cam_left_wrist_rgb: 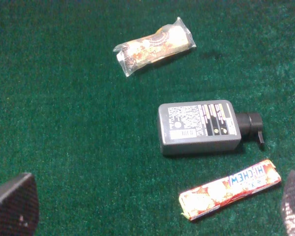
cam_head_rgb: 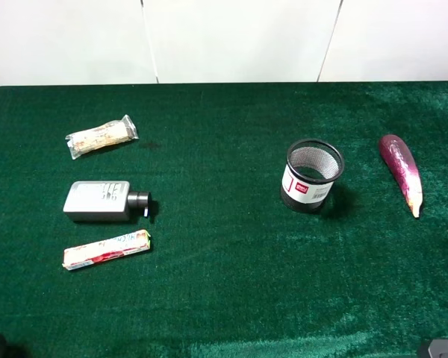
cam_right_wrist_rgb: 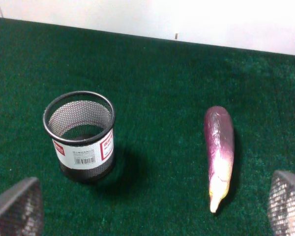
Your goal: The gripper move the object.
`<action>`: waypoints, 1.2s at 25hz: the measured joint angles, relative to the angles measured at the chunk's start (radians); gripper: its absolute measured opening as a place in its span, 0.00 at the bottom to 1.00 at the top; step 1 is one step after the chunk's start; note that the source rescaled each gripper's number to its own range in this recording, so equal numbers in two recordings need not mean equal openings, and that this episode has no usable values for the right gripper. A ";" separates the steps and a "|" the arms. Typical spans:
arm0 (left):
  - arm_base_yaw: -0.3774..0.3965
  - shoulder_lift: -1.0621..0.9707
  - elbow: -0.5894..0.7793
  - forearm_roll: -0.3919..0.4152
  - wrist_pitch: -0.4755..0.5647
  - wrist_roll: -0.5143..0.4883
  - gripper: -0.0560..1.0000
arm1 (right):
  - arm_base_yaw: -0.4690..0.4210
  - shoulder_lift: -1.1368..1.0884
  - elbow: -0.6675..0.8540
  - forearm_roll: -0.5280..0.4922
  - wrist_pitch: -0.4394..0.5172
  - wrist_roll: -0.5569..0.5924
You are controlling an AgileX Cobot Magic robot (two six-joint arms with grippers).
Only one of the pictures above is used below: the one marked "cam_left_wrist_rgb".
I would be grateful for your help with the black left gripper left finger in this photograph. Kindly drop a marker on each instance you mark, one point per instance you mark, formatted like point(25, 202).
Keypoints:
point(19, 206)

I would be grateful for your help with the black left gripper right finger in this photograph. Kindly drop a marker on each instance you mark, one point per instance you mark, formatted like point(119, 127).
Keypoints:
point(288, 204)

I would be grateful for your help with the Hi-Chew candy pack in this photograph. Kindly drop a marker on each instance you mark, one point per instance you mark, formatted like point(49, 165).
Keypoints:
point(211, 196)

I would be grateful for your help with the clear wrapped snack bar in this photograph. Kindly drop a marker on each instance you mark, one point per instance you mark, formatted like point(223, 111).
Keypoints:
point(169, 40)

